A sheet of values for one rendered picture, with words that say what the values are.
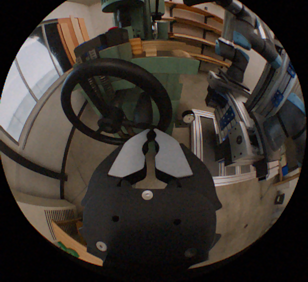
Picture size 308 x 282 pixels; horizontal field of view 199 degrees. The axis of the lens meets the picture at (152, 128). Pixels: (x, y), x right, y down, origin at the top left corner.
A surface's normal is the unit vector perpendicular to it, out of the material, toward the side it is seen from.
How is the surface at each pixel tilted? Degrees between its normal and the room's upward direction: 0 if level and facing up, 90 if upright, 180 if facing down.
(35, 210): 90
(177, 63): 90
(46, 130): 90
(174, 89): 90
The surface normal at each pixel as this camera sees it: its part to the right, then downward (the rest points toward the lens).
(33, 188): 1.00, -0.07
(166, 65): 0.00, 0.85
